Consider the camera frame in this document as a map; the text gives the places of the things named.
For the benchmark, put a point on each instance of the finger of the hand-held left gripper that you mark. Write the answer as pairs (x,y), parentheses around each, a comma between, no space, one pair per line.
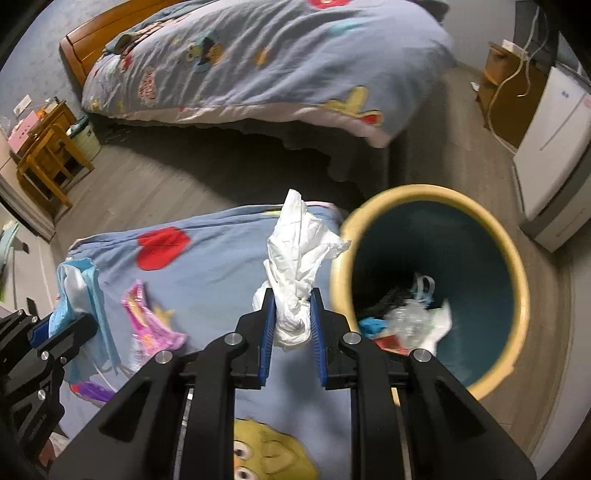
(69,337)

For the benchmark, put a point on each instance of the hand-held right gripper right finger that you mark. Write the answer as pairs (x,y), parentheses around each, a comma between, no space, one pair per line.
(318,341)

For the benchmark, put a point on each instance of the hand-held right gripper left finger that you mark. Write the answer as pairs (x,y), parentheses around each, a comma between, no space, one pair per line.
(267,341)

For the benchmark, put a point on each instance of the blue face mask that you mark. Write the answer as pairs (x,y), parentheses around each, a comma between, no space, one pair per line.
(87,286)
(371,326)

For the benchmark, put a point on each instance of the clear plastic bag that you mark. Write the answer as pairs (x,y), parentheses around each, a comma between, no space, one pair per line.
(408,321)

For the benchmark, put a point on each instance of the white tissue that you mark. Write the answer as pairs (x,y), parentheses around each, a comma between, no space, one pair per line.
(295,249)

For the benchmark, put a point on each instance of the yellow rimmed teal trash bin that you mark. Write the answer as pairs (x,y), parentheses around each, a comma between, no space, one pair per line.
(461,240)

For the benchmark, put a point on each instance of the pink snack wrapper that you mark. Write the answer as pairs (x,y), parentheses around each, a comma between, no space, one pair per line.
(147,327)

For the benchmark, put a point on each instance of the small blue printed blanket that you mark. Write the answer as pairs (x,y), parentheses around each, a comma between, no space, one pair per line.
(207,258)

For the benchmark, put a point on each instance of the wooden side table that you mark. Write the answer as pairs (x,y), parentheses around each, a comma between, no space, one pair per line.
(46,157)

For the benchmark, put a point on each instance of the dark bed base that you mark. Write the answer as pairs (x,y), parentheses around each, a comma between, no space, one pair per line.
(258,152)

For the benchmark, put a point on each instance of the green and white bucket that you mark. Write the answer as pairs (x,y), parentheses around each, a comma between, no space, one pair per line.
(87,141)

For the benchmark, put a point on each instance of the pink box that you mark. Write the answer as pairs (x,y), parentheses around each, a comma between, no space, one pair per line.
(23,131)

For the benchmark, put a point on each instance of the wooden headboard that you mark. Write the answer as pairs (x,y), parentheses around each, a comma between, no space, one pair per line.
(78,50)

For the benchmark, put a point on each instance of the bed with patterned quilt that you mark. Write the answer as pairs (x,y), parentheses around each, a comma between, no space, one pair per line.
(277,55)

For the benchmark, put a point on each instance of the wooden side cabinet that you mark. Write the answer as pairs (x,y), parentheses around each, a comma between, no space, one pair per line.
(508,106)

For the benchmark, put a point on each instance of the white floor appliance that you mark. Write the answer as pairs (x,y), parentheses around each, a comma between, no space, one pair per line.
(554,138)

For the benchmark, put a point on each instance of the white wall socket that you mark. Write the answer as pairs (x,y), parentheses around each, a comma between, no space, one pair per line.
(22,105)

